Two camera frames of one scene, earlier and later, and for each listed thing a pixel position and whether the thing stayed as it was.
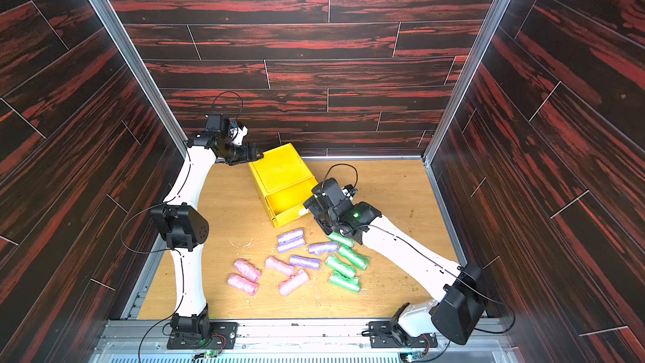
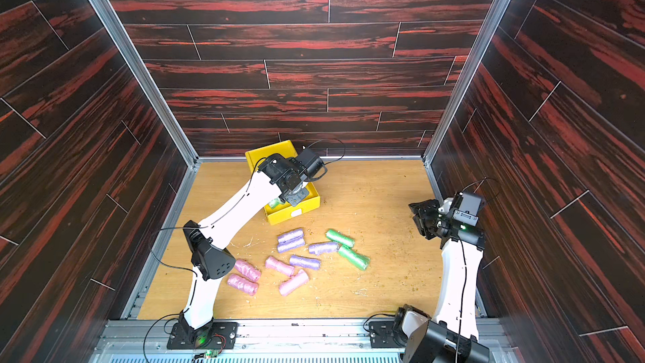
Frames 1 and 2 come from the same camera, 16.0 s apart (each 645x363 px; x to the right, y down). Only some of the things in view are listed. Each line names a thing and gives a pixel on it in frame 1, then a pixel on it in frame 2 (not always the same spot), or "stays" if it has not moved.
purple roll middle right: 322,248 stays
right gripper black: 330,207 → 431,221
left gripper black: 246,158 → 296,202
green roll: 359,260 stays
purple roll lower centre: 305,261 stays
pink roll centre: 272,263 stays
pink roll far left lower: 246,286 stays
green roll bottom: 346,283 → 275,202
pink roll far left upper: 249,270 stays
